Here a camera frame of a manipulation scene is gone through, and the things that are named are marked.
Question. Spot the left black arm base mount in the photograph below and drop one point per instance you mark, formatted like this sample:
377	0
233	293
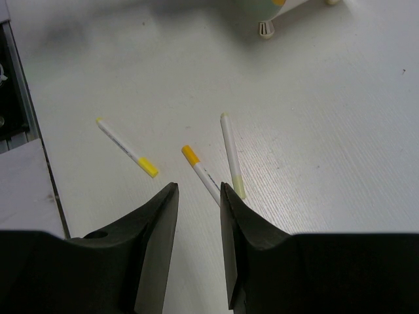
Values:
19	123

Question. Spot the white pen orange-yellow cap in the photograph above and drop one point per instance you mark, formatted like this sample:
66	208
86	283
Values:
202	173

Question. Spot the white pen pale yellow cap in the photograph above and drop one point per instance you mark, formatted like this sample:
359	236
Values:
232	156

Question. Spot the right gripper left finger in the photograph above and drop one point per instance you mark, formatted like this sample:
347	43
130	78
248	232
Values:
120	268

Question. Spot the grey-green organizer bottom drawer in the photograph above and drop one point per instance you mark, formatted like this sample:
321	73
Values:
260	10

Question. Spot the yellow organizer drawer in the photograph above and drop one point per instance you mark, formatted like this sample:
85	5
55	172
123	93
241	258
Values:
279	2

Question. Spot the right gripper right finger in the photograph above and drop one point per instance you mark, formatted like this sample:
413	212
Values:
270	271

